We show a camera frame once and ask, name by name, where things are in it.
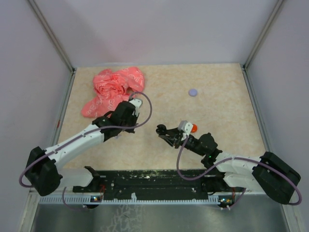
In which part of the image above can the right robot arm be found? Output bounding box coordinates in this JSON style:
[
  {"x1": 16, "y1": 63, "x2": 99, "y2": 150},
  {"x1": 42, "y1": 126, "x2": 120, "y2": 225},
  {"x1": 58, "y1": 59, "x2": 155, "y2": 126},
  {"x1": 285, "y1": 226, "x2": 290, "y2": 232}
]
[{"x1": 156, "y1": 124, "x2": 301, "y2": 205}]

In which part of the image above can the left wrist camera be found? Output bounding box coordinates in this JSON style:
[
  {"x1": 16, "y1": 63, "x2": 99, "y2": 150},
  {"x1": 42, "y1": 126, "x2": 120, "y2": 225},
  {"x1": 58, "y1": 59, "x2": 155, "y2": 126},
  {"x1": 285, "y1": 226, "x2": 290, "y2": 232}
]
[{"x1": 129, "y1": 98, "x2": 143, "y2": 116}]

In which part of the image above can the orange charging case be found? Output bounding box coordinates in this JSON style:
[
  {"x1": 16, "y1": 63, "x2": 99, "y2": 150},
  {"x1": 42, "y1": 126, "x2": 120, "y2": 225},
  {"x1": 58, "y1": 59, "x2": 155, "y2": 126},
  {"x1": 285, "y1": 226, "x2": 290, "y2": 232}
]
[{"x1": 191, "y1": 124, "x2": 198, "y2": 133}]

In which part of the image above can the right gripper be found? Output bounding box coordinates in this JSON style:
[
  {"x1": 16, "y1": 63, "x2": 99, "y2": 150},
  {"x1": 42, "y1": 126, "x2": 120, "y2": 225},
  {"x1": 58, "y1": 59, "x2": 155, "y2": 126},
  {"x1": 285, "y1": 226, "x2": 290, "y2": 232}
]
[{"x1": 160, "y1": 127, "x2": 206, "y2": 156}]

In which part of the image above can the black round charging case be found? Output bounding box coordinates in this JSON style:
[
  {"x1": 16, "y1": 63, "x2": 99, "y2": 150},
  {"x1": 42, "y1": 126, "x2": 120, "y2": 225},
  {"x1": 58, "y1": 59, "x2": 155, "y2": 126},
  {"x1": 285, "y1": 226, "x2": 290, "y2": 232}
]
[{"x1": 156, "y1": 124, "x2": 167, "y2": 135}]

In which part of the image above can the crumpled pink cloth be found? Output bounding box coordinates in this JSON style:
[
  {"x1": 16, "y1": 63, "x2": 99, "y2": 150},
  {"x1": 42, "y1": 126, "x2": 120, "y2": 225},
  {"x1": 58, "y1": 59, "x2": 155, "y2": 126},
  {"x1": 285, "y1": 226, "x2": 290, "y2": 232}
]
[{"x1": 81, "y1": 67, "x2": 145, "y2": 118}]

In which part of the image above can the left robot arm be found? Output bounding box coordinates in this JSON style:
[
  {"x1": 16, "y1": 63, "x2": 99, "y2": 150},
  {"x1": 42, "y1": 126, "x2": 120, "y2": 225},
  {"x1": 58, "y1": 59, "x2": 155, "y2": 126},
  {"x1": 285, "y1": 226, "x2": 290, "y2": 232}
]
[{"x1": 25, "y1": 99, "x2": 142, "y2": 196}]

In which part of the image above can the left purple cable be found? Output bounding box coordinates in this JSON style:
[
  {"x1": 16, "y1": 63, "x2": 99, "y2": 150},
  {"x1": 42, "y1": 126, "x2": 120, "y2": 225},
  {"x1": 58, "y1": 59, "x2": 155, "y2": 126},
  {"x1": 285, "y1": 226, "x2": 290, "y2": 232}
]
[{"x1": 18, "y1": 91, "x2": 153, "y2": 212}]

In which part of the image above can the white slotted cable duct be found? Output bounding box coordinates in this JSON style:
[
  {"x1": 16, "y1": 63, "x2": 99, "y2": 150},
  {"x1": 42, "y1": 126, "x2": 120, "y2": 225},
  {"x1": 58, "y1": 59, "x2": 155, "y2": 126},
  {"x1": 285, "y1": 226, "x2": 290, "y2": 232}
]
[{"x1": 38, "y1": 193, "x2": 232, "y2": 206}]

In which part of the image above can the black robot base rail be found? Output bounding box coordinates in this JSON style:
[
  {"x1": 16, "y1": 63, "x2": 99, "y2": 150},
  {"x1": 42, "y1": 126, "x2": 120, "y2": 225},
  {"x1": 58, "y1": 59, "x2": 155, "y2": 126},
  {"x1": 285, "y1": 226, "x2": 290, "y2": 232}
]
[{"x1": 73, "y1": 170, "x2": 242, "y2": 200}]

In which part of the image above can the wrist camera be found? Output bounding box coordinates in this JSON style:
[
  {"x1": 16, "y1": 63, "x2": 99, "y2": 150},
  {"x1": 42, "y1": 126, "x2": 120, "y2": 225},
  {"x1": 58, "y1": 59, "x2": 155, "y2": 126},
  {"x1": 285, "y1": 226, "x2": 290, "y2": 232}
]
[
  {"x1": 129, "y1": 98, "x2": 143, "y2": 116},
  {"x1": 178, "y1": 120, "x2": 193, "y2": 141}
]

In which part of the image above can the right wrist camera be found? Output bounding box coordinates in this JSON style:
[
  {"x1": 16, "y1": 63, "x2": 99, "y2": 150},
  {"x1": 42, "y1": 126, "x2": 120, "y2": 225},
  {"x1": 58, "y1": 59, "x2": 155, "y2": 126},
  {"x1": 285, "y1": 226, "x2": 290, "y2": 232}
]
[{"x1": 178, "y1": 120, "x2": 193, "y2": 141}]

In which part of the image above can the purple round charging case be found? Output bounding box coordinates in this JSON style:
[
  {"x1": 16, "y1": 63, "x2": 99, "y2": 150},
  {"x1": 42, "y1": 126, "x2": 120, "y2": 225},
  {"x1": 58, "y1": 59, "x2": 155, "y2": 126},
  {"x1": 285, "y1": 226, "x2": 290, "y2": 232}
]
[{"x1": 188, "y1": 88, "x2": 198, "y2": 97}]

